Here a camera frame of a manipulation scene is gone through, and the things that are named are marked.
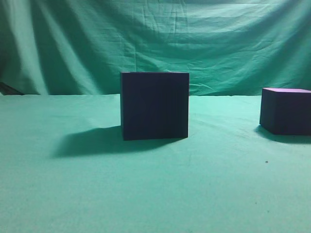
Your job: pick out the purple cube block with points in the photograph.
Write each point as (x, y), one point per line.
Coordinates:
(286, 111)

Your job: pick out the dark purple groove box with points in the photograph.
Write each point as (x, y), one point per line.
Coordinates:
(154, 105)

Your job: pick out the green backdrop cloth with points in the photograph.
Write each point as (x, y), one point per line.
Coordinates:
(229, 47)

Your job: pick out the green table cloth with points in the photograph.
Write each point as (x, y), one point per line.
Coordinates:
(64, 168)

